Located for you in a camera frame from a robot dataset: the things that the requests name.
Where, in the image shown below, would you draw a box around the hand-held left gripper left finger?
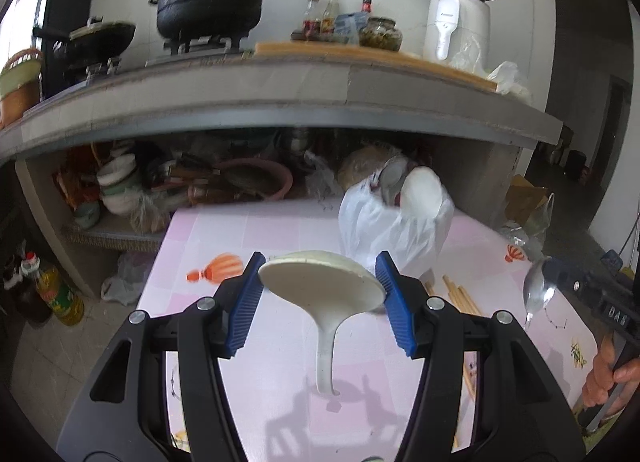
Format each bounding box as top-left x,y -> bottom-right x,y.
57,251 -> 268,462

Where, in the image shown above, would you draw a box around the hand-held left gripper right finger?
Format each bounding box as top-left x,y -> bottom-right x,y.
375,250 -> 586,462

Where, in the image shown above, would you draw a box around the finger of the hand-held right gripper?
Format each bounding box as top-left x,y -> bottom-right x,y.
542,258 -> 591,293

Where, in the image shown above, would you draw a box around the small metal spoon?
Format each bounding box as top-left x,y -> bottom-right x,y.
521,257 -> 556,333

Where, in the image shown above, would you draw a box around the row of wooden chopsticks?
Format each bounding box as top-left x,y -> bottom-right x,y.
424,276 -> 483,398

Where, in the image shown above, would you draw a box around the white plastic bag liner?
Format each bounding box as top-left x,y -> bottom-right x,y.
338,167 -> 456,283

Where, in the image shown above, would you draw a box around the person's right hand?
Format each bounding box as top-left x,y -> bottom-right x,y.
582,337 -> 640,413

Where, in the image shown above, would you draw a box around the pile of plastic bags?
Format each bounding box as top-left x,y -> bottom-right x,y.
495,192 -> 556,258

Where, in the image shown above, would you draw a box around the cardboard box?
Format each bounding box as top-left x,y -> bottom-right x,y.
505,174 -> 551,228

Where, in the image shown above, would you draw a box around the black bin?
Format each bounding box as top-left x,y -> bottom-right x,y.
567,151 -> 588,180

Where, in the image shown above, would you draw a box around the white plastic bag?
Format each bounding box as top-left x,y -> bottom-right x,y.
101,252 -> 151,305

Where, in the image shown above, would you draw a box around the pink plastic basin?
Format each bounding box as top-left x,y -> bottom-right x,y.
217,158 -> 293,200

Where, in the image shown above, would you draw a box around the knotted plastic bag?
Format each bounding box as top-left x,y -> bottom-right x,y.
130,189 -> 171,233

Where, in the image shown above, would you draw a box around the brown sack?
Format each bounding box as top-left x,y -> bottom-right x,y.
337,144 -> 401,189

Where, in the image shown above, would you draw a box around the metal shelf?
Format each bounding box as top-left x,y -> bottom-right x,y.
62,219 -> 168,253

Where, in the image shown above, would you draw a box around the stacked steel pots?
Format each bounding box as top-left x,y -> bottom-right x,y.
280,127 -> 311,153

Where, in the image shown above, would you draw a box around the stack of white bowls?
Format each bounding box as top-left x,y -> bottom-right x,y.
96,153 -> 138,215

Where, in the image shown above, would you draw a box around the green bowl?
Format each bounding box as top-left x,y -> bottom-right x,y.
75,202 -> 103,229

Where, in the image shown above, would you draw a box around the cooking oil bottle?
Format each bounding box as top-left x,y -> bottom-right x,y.
25,252 -> 86,327

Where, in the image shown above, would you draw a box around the crumpled clear plastic bag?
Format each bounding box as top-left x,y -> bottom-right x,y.
452,37 -> 533,104

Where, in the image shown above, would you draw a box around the concrete kitchen counter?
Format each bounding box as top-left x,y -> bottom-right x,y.
0,49 -> 563,163

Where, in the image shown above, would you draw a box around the dark plastic bottle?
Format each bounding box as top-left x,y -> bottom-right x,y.
2,254 -> 51,320

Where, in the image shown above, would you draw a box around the gas stove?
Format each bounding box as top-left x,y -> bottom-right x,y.
62,34 -> 253,85

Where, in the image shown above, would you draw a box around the wooden cutting board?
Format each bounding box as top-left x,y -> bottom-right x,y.
255,40 -> 498,92

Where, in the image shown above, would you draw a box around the white kitchen appliance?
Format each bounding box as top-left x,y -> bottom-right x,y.
422,0 -> 491,75

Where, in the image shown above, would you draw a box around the blue packet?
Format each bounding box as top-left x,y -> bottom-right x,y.
334,13 -> 362,45

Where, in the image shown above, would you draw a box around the yellow-capped sauce bottle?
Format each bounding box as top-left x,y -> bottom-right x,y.
320,0 -> 340,38

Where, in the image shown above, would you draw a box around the large black pot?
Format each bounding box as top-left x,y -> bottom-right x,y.
150,0 -> 283,40

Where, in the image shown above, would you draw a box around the black wok with lid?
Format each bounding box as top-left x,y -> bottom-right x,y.
32,19 -> 137,63

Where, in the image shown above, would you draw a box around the brown woven basket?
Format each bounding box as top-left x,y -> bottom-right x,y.
0,48 -> 43,128

